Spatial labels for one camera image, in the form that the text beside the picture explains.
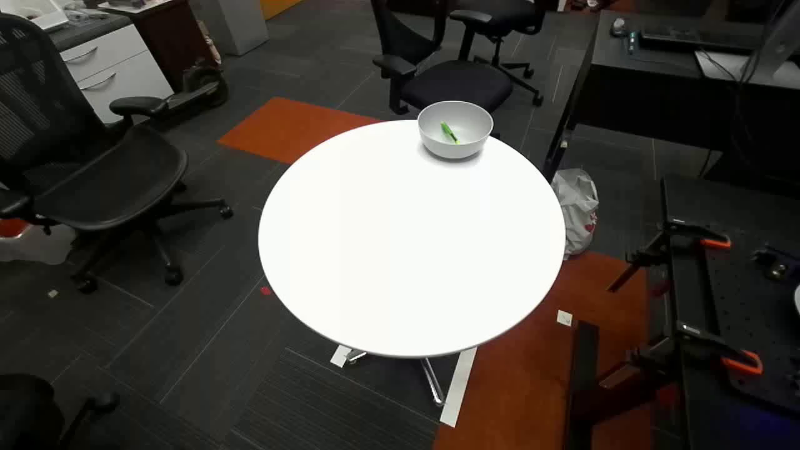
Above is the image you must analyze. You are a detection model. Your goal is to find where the black mesh office chair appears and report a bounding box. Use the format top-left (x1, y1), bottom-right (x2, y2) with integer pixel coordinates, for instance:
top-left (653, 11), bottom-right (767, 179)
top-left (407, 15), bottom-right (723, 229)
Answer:
top-left (0, 11), bottom-right (234, 296)

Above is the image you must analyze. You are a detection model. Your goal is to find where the white table base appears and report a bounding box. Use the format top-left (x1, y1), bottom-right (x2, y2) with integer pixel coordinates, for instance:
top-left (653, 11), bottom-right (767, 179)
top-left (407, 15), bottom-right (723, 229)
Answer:
top-left (328, 342), bottom-right (480, 431)

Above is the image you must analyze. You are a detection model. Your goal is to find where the white plastic sheet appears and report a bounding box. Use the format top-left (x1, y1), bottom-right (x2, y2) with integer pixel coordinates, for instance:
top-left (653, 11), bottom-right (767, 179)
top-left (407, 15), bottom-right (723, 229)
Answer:
top-left (0, 219), bottom-right (79, 270)

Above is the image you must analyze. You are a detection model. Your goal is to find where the white plastic bag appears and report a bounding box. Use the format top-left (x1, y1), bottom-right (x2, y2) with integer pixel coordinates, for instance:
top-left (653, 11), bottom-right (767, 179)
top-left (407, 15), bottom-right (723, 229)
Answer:
top-left (550, 166), bottom-right (602, 261)

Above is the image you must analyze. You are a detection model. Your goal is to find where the black keyboard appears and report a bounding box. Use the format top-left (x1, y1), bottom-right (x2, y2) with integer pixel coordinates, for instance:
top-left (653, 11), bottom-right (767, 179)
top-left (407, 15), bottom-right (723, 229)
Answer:
top-left (635, 29), bottom-right (764, 57)

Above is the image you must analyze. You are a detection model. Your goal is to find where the small black device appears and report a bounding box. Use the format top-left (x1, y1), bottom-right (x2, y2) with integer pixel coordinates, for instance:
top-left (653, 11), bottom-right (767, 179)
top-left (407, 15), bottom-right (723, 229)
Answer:
top-left (749, 244), bottom-right (800, 286)

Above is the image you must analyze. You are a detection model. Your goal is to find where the black padded office chair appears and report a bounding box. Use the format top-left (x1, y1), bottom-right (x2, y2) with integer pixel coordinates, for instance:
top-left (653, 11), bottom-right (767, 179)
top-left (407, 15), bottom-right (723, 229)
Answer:
top-left (370, 0), bottom-right (514, 119)
top-left (447, 0), bottom-right (544, 109)

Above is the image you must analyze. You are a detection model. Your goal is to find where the grey metal cabinet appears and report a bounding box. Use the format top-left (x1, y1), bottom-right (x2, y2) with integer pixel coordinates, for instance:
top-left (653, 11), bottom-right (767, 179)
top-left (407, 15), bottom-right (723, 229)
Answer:
top-left (187, 0), bottom-right (270, 60)

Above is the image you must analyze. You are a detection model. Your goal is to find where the white paper sheet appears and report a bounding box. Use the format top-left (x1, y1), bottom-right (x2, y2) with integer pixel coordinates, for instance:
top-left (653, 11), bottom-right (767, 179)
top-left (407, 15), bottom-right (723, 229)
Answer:
top-left (693, 49), bottom-right (800, 90)

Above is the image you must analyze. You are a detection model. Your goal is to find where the white paper stack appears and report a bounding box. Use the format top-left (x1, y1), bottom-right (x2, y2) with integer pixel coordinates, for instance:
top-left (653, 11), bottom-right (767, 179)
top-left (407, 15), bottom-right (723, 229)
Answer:
top-left (0, 0), bottom-right (69, 34)

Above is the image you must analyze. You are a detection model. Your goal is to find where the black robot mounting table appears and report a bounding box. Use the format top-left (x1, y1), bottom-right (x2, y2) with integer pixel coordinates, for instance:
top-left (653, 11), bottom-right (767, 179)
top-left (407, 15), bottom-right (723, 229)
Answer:
top-left (658, 172), bottom-right (800, 450)

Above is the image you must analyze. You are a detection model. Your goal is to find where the black upright post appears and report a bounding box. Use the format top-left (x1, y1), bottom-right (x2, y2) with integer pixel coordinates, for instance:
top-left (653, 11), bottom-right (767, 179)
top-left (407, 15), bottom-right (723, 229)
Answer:
top-left (562, 320), bottom-right (602, 450)

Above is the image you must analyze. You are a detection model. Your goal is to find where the black office desk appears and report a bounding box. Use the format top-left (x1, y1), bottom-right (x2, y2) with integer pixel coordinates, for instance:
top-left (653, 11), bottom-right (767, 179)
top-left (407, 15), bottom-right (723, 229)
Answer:
top-left (544, 7), bottom-right (800, 182)

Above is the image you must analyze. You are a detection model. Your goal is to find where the black scooter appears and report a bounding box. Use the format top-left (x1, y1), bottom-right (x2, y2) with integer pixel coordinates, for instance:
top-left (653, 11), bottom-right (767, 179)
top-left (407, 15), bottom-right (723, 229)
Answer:
top-left (160, 60), bottom-right (232, 121)

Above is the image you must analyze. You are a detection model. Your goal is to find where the black highback office chair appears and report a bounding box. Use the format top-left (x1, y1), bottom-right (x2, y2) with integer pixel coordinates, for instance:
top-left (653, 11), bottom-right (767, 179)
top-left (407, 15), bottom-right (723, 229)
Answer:
top-left (0, 372), bottom-right (120, 450)

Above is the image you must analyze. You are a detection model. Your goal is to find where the black clamp orange handle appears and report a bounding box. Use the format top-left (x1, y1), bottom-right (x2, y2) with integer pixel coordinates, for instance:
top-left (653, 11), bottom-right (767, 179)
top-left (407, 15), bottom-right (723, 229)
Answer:
top-left (622, 320), bottom-right (767, 391)
top-left (608, 216), bottom-right (734, 296)

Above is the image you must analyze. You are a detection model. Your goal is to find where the white drawer cabinet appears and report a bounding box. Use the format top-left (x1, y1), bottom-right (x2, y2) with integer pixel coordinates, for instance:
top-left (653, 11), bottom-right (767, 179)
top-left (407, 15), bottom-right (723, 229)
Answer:
top-left (47, 17), bottom-right (178, 129)

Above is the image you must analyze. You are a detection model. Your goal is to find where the white round bowl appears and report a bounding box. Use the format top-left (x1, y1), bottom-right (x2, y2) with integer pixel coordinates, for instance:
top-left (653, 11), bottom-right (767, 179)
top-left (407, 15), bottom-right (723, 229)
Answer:
top-left (414, 99), bottom-right (495, 164)

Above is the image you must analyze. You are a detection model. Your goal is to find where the dark wood cabinet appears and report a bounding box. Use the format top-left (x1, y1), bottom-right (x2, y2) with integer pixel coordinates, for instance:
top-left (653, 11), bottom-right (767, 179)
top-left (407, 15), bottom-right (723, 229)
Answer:
top-left (98, 0), bottom-right (224, 90)

